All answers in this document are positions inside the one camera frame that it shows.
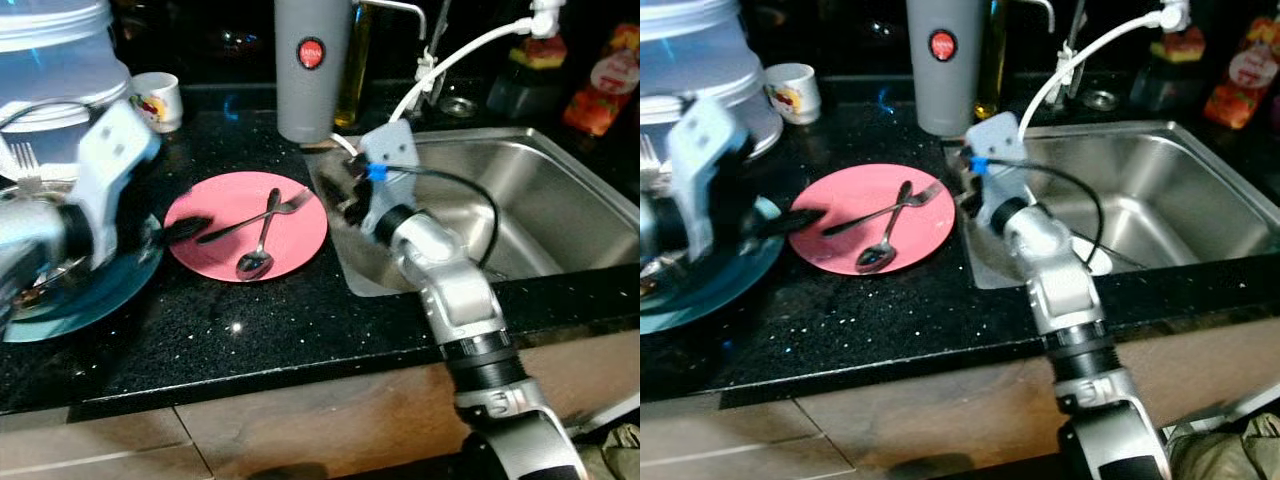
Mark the translucent white plastic container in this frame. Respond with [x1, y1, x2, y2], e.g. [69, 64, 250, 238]
[640, 0, 785, 161]
[0, 0, 133, 169]

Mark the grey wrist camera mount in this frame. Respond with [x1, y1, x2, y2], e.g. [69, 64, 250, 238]
[965, 111, 1032, 230]
[357, 121, 421, 237]
[72, 97, 163, 273]
[666, 94, 758, 269]

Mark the brown cabinet front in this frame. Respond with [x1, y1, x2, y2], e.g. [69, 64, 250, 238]
[0, 328, 641, 480]
[640, 318, 1280, 480]

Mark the metal fork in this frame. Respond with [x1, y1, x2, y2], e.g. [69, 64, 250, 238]
[196, 190, 315, 246]
[822, 182, 944, 238]

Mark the olive green fabric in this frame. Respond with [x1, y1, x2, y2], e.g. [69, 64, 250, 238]
[578, 420, 641, 480]
[1165, 410, 1280, 480]

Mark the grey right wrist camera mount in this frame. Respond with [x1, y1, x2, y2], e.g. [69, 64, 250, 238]
[965, 111, 1032, 230]
[357, 121, 421, 237]

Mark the teal plate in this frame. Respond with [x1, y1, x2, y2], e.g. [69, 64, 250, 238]
[640, 195, 787, 337]
[0, 213, 167, 345]

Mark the dark jar with fruit label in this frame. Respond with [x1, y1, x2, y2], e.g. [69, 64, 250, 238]
[486, 33, 569, 123]
[1133, 25, 1209, 113]

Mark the stainless steel sink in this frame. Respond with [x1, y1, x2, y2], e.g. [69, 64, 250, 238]
[945, 118, 1280, 292]
[304, 124, 641, 299]

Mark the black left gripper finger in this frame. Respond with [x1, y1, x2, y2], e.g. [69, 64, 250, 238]
[784, 207, 828, 239]
[166, 213, 214, 247]

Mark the grey thermos with red label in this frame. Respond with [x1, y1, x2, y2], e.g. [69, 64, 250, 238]
[906, 0, 986, 138]
[273, 0, 354, 145]

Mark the red strawberry print pack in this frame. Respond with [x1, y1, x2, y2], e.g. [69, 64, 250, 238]
[1203, 14, 1280, 131]
[562, 21, 641, 138]

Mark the red round plate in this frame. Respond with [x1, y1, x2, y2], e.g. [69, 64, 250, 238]
[788, 163, 956, 277]
[164, 172, 329, 284]

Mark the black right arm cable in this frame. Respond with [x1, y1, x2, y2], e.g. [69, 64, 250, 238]
[366, 162, 502, 271]
[970, 154, 1107, 267]

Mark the chrome faucet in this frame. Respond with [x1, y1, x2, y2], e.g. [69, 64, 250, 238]
[355, 0, 453, 107]
[1038, 0, 1091, 98]

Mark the white printed mug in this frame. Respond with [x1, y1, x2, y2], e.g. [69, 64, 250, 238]
[129, 71, 185, 135]
[765, 63, 823, 127]

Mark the white hose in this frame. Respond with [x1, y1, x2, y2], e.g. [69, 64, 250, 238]
[387, 0, 563, 127]
[1019, 0, 1192, 143]

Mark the white fork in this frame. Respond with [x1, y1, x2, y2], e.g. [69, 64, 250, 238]
[643, 133, 668, 188]
[7, 141, 44, 194]

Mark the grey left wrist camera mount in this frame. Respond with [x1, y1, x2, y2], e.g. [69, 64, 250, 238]
[666, 94, 758, 269]
[72, 97, 163, 273]

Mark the yellow oil bottle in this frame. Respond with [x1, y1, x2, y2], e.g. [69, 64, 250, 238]
[976, 0, 1007, 122]
[335, 0, 374, 130]

